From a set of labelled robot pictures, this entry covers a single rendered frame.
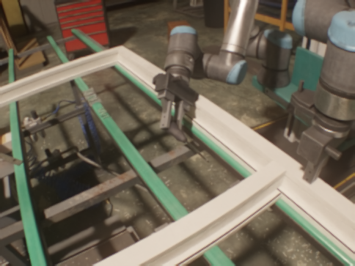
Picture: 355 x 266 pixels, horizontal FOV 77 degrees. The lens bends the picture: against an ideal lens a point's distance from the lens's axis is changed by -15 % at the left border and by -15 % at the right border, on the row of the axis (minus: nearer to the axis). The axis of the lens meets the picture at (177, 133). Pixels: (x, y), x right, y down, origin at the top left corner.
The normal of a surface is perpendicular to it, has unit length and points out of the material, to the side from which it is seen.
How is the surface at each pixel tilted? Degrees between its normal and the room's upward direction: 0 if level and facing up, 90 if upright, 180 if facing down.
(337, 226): 90
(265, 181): 0
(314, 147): 90
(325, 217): 90
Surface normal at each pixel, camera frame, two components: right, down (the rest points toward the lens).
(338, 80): -0.80, 0.40
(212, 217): -0.06, -0.78
